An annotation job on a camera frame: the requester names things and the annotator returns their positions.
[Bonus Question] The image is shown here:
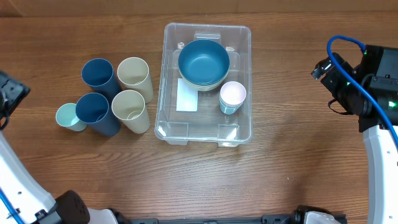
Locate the tall navy cup front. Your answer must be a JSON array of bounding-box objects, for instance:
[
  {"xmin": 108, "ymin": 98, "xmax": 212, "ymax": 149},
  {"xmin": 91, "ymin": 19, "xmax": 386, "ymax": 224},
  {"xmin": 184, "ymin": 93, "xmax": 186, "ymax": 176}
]
[{"xmin": 76, "ymin": 92, "xmax": 121, "ymax": 137}]

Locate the tall navy cup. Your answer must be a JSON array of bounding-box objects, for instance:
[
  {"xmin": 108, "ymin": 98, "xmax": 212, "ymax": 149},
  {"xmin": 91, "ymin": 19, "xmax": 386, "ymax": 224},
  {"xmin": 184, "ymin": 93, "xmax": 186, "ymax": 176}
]
[
  {"xmin": 76, "ymin": 92, "xmax": 121, "ymax": 137},
  {"xmin": 81, "ymin": 58, "xmax": 122, "ymax": 103}
]

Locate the tall beige cup front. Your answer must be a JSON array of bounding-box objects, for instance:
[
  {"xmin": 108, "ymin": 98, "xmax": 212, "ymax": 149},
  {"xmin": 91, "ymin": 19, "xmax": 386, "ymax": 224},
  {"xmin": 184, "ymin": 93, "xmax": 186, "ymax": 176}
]
[{"xmin": 111, "ymin": 90, "xmax": 150, "ymax": 134}]

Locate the clear plastic storage bin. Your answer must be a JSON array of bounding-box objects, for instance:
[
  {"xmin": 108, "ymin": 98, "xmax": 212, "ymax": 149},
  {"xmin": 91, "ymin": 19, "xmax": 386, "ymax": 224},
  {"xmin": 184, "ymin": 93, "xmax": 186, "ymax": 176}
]
[{"xmin": 154, "ymin": 22, "xmax": 253, "ymax": 147}]

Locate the small mint green cup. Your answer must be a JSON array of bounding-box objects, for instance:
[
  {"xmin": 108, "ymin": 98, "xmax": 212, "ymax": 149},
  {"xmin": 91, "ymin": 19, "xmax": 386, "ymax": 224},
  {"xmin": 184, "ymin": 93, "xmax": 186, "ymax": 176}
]
[{"xmin": 55, "ymin": 103, "xmax": 87, "ymax": 131}]

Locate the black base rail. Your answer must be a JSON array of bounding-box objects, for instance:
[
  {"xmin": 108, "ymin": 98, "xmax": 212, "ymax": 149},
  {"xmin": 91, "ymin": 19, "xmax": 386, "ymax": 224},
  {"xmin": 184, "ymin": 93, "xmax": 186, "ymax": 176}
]
[{"xmin": 114, "ymin": 212, "xmax": 290, "ymax": 224}]

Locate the white label in bin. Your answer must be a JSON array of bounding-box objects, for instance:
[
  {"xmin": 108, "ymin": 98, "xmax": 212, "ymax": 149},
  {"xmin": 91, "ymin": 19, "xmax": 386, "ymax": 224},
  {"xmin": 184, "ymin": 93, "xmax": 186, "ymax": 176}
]
[{"xmin": 176, "ymin": 78, "xmax": 198, "ymax": 112}]

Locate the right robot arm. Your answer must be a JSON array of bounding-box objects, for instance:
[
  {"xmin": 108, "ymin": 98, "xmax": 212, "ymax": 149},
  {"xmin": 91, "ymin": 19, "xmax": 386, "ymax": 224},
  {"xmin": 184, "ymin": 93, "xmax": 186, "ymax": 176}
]
[{"xmin": 312, "ymin": 47, "xmax": 397, "ymax": 223}]

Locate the small light blue cup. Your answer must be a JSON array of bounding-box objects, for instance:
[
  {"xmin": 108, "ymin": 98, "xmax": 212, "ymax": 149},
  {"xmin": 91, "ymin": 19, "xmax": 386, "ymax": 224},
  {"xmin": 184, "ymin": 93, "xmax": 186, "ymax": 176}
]
[{"xmin": 220, "ymin": 106, "xmax": 240, "ymax": 114}]

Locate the right blue cable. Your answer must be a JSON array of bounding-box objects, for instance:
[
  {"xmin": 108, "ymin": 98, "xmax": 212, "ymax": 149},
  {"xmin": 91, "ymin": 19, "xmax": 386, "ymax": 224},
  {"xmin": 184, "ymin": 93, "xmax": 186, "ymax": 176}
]
[{"xmin": 326, "ymin": 35, "xmax": 398, "ymax": 147}]

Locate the dark blue bowl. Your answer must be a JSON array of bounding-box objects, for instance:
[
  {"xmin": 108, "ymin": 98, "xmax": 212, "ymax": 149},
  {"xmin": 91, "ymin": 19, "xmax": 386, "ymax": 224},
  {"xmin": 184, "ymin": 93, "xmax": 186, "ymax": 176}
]
[{"xmin": 178, "ymin": 39, "xmax": 230, "ymax": 86}]

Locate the tall beige cup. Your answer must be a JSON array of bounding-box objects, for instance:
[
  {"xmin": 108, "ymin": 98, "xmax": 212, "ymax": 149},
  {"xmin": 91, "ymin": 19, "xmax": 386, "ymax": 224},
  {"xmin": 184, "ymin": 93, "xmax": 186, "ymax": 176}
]
[
  {"xmin": 111, "ymin": 90, "xmax": 150, "ymax": 134},
  {"xmin": 117, "ymin": 57, "xmax": 154, "ymax": 103}
]

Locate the left blue cable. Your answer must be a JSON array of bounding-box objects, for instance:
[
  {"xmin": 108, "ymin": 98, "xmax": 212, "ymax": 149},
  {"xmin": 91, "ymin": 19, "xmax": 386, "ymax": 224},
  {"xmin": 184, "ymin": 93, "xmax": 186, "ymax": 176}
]
[{"xmin": 0, "ymin": 188, "xmax": 24, "ymax": 224}]

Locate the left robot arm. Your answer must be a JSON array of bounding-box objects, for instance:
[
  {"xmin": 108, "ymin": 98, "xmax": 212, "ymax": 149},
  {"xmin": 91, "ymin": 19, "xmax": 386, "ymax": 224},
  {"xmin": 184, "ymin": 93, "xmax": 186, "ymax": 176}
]
[{"xmin": 1, "ymin": 135, "xmax": 118, "ymax": 224}]

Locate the blue cable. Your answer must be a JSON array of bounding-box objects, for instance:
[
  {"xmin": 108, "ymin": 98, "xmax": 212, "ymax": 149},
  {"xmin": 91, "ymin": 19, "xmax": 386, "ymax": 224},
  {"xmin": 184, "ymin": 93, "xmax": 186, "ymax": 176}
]
[
  {"xmin": 326, "ymin": 35, "xmax": 398, "ymax": 147},
  {"xmin": 0, "ymin": 188, "xmax": 24, "ymax": 224}
]

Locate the small pink cup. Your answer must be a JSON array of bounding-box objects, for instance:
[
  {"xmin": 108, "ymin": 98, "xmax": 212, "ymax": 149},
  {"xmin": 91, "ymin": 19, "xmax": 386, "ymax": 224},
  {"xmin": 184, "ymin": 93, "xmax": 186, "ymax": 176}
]
[{"xmin": 220, "ymin": 81, "xmax": 247, "ymax": 106}]

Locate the small grey cup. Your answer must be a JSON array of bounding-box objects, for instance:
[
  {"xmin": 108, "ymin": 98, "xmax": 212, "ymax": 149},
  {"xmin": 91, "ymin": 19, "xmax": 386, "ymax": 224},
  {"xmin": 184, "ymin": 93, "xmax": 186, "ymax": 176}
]
[{"xmin": 220, "ymin": 98, "xmax": 243, "ymax": 110}]

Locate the cream bowl stack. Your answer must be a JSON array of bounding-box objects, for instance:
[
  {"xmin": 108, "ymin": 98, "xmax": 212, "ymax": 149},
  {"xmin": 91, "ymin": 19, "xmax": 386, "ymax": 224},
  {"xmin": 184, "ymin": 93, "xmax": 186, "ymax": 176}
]
[{"xmin": 180, "ymin": 74, "xmax": 228, "ymax": 91}]

